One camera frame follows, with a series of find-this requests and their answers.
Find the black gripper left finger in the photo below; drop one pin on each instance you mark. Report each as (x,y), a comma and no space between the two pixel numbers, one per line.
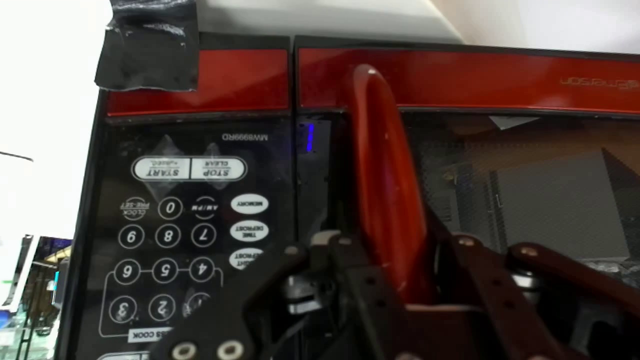
(321,300)

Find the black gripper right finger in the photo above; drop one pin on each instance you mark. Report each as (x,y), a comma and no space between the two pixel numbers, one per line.
(532,300)

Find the red microwave door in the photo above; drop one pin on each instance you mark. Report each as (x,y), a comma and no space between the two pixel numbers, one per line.
(386,167)

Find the red black microwave oven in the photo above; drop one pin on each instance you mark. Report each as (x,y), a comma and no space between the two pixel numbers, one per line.
(200,201)

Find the black tape piece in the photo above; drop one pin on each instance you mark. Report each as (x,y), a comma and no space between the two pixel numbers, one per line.
(150,53)

